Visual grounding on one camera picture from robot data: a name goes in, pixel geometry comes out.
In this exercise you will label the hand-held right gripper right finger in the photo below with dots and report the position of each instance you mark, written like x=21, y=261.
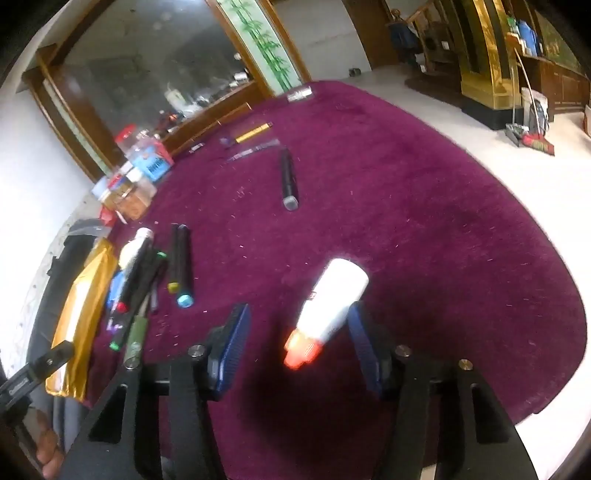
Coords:
x=362, y=341

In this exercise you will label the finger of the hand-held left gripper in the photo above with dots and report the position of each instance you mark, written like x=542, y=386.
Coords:
x=53, y=356

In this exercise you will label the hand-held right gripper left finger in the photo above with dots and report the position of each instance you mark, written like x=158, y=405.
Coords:
x=233, y=341

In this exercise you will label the yellow cardboard tray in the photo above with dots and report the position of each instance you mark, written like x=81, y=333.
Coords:
x=78, y=318

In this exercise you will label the white glue bottle orange cap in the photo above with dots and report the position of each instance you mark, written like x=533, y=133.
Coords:
x=332, y=300

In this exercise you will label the dark green lighter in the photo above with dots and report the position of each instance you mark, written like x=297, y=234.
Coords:
x=135, y=337

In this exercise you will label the small white bottle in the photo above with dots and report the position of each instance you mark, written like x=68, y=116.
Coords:
x=131, y=251

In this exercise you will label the black marker grey cap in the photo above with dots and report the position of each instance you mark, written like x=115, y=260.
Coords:
x=287, y=175

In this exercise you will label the person's left hand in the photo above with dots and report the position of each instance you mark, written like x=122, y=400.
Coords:
x=46, y=454

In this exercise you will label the black sofa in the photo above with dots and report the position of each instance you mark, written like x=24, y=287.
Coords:
x=64, y=272

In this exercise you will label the blue pen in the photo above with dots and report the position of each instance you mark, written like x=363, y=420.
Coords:
x=115, y=288

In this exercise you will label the grey plastic bag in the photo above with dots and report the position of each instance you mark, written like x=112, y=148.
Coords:
x=87, y=227

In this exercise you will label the maroon table cloth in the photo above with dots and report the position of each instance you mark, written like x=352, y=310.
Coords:
x=415, y=207

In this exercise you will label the clear jar brown contents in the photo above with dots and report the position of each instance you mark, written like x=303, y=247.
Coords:
x=134, y=201

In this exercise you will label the pale blue white cup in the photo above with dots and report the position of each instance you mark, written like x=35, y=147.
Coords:
x=102, y=189

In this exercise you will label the clear thin pen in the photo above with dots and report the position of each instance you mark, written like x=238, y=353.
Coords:
x=256, y=150

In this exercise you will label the blue labelled container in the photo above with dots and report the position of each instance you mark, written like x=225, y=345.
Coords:
x=154, y=161

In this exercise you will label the purple pen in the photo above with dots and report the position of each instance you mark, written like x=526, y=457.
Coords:
x=226, y=141

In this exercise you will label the yellow pencil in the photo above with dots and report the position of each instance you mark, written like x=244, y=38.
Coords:
x=253, y=133

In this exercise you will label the white spray bottle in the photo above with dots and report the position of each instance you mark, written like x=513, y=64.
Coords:
x=175, y=97

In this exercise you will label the small silver packet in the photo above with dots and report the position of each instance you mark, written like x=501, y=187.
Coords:
x=300, y=94

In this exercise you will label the red broom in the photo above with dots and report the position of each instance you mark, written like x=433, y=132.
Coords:
x=538, y=144

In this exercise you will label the white bin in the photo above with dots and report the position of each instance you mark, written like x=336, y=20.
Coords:
x=533, y=106

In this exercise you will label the wooden framed mirror cabinet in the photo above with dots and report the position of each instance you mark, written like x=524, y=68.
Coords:
x=138, y=60

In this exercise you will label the bamboo painted panel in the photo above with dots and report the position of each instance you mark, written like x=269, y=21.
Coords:
x=265, y=46

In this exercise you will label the blue clothing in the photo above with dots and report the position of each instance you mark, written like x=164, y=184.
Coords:
x=401, y=39

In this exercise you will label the wooden chair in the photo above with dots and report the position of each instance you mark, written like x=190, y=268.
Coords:
x=431, y=41

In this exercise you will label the brown wooden door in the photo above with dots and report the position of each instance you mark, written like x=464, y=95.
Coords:
x=364, y=27

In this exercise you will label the gold column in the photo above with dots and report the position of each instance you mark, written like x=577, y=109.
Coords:
x=485, y=50

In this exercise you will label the dark wooden sideboard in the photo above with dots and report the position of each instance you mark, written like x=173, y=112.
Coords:
x=558, y=78

